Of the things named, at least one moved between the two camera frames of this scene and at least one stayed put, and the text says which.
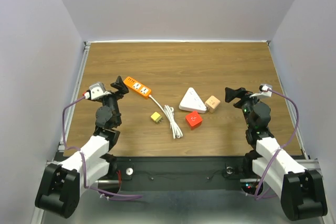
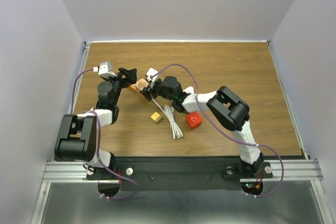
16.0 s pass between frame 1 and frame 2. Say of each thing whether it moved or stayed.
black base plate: stayed
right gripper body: moved
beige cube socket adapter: moved
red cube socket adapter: stayed
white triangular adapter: moved
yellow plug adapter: stayed
